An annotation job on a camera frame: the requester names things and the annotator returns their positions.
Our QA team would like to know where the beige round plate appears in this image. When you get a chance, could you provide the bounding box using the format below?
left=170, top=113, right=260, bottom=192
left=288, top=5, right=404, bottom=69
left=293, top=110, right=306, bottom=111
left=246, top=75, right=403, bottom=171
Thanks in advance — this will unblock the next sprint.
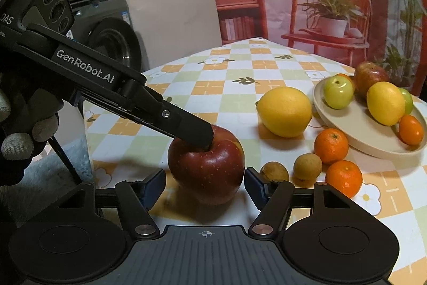
left=313, top=76, right=427, bottom=159

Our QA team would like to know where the small brown fruit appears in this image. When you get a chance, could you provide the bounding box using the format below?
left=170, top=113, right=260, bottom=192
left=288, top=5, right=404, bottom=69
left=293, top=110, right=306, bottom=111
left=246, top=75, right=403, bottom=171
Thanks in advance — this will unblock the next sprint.
left=294, top=153, right=323, bottom=180
left=260, top=161, right=290, bottom=183

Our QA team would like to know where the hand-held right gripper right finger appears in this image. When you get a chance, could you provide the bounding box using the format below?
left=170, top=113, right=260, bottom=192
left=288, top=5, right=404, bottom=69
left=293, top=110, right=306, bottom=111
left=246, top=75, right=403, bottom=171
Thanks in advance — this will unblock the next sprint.
left=244, top=167, right=362, bottom=239

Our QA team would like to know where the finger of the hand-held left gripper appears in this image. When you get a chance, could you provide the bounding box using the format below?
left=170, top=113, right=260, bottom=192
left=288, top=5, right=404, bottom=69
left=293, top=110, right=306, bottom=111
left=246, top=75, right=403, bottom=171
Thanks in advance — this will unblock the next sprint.
left=123, top=80, right=215, bottom=153

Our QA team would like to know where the grey washing machine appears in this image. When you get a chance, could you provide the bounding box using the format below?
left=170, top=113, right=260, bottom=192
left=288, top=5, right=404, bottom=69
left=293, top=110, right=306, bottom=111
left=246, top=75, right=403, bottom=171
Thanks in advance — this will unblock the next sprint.
left=63, top=0, right=149, bottom=105

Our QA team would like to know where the person's left hand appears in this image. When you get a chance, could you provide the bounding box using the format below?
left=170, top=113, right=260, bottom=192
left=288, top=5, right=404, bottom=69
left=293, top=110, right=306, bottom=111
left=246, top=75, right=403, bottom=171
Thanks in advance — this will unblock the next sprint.
left=0, top=71, right=64, bottom=187

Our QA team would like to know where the green apple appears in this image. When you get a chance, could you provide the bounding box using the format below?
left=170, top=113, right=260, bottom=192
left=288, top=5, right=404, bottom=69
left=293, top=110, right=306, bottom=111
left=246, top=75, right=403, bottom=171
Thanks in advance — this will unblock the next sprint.
left=398, top=88, right=414, bottom=115
left=323, top=76, right=355, bottom=110

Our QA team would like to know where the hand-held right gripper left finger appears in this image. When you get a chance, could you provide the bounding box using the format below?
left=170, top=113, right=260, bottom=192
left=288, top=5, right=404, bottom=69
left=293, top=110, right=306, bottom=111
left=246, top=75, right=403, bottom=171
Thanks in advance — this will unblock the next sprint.
left=55, top=169, right=166, bottom=239

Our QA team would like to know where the yellow lemon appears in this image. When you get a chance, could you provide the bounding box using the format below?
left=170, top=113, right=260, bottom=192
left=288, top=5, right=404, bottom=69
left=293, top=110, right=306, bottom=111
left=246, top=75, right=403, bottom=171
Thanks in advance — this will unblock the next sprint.
left=366, top=81, right=406, bottom=126
left=257, top=87, right=312, bottom=138

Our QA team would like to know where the black metal stand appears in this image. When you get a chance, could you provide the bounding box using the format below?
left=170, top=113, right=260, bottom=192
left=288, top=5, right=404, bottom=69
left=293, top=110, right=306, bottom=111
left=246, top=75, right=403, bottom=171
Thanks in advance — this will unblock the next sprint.
left=48, top=135, right=84, bottom=185

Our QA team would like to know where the red apple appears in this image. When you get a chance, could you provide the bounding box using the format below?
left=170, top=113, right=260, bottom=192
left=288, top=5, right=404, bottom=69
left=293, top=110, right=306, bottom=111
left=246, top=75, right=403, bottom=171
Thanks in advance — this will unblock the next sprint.
left=167, top=125, right=246, bottom=206
left=354, top=61, right=390, bottom=99

